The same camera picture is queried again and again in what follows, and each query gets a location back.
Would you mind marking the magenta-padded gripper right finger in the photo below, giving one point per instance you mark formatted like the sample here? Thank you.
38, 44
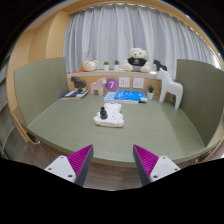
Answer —
161, 166

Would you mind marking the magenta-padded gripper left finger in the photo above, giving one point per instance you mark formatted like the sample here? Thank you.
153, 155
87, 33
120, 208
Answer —
63, 166

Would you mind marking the white bear-shaped power strip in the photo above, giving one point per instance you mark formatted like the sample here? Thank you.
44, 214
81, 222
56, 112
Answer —
115, 120

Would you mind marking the dark blue book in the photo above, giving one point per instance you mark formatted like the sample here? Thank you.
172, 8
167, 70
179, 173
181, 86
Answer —
71, 95

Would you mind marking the small potted plant white pot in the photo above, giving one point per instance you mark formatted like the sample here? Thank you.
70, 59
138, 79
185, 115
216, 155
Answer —
150, 95
106, 67
116, 66

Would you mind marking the bright blue book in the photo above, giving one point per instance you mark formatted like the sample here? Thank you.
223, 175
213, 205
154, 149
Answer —
130, 95

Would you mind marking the large white horse figurine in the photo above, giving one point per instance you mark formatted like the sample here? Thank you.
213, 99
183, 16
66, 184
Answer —
170, 87

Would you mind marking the green partition panel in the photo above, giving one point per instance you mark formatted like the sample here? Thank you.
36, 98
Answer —
40, 86
200, 96

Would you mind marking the light blue book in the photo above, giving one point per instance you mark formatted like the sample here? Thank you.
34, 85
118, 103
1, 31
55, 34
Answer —
108, 97

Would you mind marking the grey horse figurine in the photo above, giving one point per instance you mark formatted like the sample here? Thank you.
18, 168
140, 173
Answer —
78, 82

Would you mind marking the pink horse figurine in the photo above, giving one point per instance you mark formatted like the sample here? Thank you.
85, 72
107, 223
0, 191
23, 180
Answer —
99, 85

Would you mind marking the purple round number sign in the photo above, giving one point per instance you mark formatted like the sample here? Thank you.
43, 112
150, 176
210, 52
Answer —
112, 84

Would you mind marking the small dark horse figurine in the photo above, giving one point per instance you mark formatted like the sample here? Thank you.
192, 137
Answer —
159, 66

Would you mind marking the small cream orange plush toy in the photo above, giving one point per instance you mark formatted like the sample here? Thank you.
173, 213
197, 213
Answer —
90, 66

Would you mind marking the cream teddy bear black shirt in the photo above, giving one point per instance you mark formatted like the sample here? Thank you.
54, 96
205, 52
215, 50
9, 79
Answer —
137, 55

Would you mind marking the white grey curtain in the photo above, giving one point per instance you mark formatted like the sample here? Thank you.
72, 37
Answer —
113, 30

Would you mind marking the white wall socket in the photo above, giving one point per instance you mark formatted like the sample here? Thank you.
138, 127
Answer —
124, 82
138, 83

